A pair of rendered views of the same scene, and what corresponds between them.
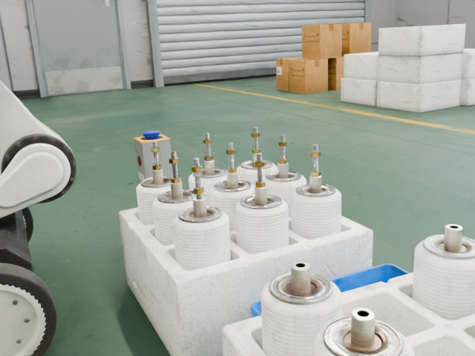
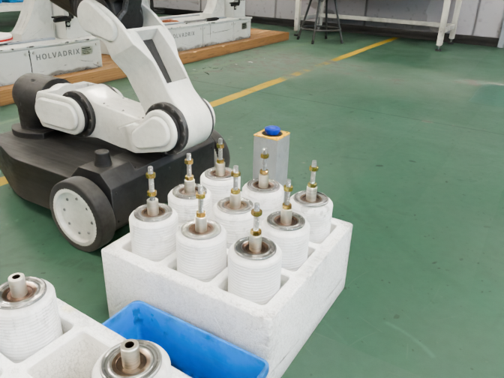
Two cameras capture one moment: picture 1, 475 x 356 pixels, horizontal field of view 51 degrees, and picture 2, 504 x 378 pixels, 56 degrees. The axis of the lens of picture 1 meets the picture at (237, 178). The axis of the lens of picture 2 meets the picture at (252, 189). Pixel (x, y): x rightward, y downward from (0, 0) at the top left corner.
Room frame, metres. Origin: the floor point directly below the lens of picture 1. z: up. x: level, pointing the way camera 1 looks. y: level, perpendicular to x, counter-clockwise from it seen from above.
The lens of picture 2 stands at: (0.49, -0.73, 0.70)
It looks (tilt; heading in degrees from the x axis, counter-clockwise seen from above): 25 degrees down; 55
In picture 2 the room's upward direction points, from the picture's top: 2 degrees clockwise
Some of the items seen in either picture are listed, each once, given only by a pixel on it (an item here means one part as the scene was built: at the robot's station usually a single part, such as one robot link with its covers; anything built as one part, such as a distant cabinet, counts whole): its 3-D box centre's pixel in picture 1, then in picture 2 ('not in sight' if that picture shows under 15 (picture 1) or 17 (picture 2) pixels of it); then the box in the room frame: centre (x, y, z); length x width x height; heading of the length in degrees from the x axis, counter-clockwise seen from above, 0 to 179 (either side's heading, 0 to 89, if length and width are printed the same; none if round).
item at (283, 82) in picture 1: (294, 73); not in sight; (5.04, -0.62, 0.15); 0.30 x 0.24 x 0.30; 114
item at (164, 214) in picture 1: (181, 241); (190, 227); (0.90, 0.12, 0.16); 0.10 x 0.10 x 0.18
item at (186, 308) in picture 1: (237, 259); (234, 270); (0.95, 0.01, 0.09); 0.39 x 0.39 x 0.18; 25
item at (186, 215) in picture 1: (200, 215); (153, 212); (0.80, 0.07, 0.25); 0.08 x 0.08 x 0.01
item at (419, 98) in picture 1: (418, 93); not in sight; (3.47, -1.29, 0.09); 0.39 x 0.39 x 0.18; 28
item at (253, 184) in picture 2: (209, 173); (263, 185); (1.06, 0.06, 0.25); 0.08 x 0.08 x 0.01
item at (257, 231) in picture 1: (263, 248); (202, 269); (0.85, -0.04, 0.16); 0.10 x 0.10 x 0.18
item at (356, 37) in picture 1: (351, 39); not in sight; (4.96, -1.17, 0.45); 0.30 x 0.24 x 0.30; 23
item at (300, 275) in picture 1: (300, 277); (18, 286); (0.53, -0.07, 0.26); 0.02 x 0.02 x 0.03
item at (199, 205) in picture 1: (199, 208); (152, 207); (0.80, 0.07, 0.26); 0.02 x 0.02 x 0.03
